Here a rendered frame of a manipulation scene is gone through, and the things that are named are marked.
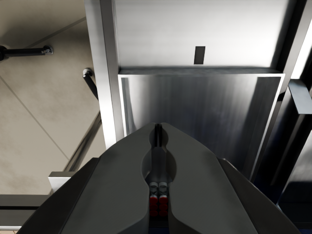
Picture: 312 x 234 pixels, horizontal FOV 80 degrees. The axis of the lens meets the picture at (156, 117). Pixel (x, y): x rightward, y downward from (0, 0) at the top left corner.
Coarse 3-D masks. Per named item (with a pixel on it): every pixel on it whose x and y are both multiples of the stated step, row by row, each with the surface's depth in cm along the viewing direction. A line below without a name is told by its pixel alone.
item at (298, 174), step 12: (300, 132) 37; (300, 144) 36; (300, 156) 37; (288, 168) 40; (300, 168) 43; (288, 180) 40; (300, 180) 45; (276, 192) 44; (288, 192) 47; (300, 192) 47; (276, 204) 44
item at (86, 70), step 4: (84, 72) 120; (88, 72) 120; (84, 76) 115; (88, 76) 116; (88, 80) 115; (92, 80) 117; (88, 84) 116; (92, 84) 116; (92, 88) 115; (96, 88) 116; (92, 92) 116; (96, 92) 116; (96, 96) 116
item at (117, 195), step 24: (120, 144) 10; (144, 144) 10; (96, 168) 8; (120, 168) 8; (144, 168) 9; (96, 192) 7; (120, 192) 7; (144, 192) 7; (72, 216) 6; (96, 216) 6; (120, 216) 6; (144, 216) 6
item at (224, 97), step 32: (128, 96) 35; (160, 96) 35; (192, 96) 34; (224, 96) 34; (256, 96) 34; (128, 128) 37; (192, 128) 38; (224, 128) 38; (256, 128) 37; (160, 160) 42; (256, 160) 37
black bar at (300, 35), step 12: (300, 0) 27; (300, 12) 27; (300, 24) 27; (288, 36) 29; (300, 36) 28; (288, 48) 29; (300, 48) 29; (288, 60) 30; (288, 72) 30; (276, 108) 34; (264, 144) 37; (252, 180) 42
